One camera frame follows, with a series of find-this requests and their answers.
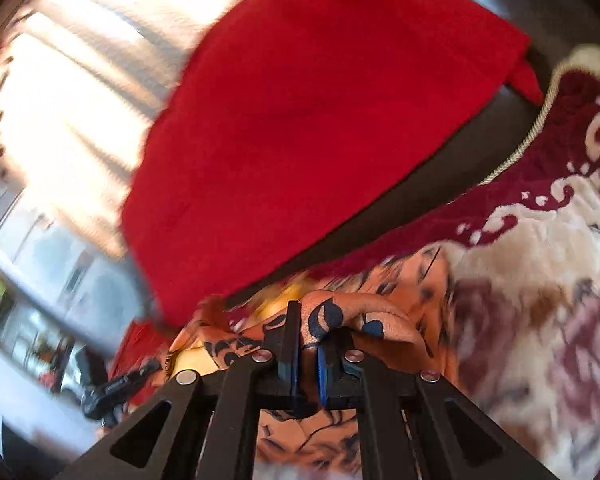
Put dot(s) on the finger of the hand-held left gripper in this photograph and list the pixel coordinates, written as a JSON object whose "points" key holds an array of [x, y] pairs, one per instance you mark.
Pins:
{"points": [[115, 387]]}

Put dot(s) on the dark leather sofa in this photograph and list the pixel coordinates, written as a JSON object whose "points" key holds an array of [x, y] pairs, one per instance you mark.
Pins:
{"points": [[430, 180]]}

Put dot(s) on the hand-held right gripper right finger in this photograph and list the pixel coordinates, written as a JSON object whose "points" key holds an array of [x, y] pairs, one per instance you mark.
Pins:
{"points": [[323, 375]]}

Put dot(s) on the orange floral cloth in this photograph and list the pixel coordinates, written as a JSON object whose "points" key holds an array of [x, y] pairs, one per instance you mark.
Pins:
{"points": [[380, 310]]}

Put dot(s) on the floral plush blanket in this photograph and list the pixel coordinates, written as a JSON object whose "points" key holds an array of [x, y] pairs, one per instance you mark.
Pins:
{"points": [[530, 260]]}

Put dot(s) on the white standing air conditioner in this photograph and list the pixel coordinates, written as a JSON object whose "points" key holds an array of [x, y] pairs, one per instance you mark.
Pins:
{"points": [[55, 260]]}

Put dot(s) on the red blanket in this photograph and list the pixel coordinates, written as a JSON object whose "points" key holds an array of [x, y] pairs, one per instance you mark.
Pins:
{"points": [[305, 135]]}

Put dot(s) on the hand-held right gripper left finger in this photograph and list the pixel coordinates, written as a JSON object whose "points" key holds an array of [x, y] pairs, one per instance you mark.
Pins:
{"points": [[287, 360]]}

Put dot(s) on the dotted beige curtain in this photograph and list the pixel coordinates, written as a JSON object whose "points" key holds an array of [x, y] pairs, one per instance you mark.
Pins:
{"points": [[80, 85]]}

